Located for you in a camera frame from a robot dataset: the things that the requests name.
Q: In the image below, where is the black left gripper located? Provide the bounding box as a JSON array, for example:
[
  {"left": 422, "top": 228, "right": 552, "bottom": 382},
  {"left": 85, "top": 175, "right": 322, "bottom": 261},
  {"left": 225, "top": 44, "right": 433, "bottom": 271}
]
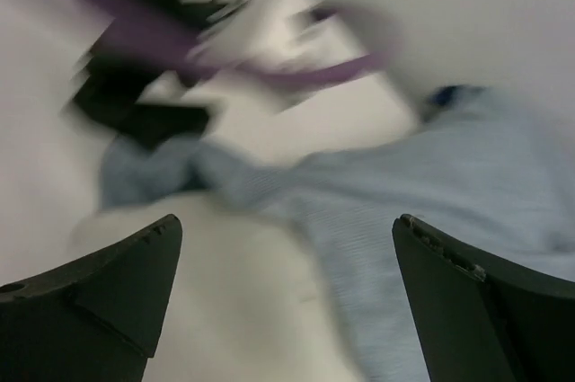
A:
[{"left": 62, "top": 0, "right": 252, "bottom": 152}]

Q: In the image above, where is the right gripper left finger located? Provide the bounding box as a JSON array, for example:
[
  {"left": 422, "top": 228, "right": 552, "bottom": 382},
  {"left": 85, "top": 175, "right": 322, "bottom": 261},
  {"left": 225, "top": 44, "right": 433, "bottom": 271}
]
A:
[{"left": 1, "top": 215, "right": 182, "bottom": 382}]

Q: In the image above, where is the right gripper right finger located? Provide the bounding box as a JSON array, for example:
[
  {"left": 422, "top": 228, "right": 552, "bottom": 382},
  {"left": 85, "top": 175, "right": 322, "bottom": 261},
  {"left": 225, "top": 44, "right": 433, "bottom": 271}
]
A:
[{"left": 392, "top": 215, "right": 574, "bottom": 381}]

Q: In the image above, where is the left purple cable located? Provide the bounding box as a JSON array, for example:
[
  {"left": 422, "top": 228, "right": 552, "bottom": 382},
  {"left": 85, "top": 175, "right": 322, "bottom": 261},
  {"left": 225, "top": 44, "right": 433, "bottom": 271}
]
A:
[{"left": 71, "top": 0, "right": 405, "bottom": 91}]

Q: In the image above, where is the white pillow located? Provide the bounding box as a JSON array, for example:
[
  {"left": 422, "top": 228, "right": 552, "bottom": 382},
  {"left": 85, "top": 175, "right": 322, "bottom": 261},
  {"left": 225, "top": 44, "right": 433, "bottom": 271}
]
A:
[{"left": 67, "top": 193, "right": 361, "bottom": 382}]

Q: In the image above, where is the blue patterned pillowcase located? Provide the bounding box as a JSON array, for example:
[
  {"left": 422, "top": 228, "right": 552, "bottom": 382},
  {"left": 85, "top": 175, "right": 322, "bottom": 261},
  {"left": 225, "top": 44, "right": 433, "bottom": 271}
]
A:
[{"left": 101, "top": 86, "right": 574, "bottom": 381}]

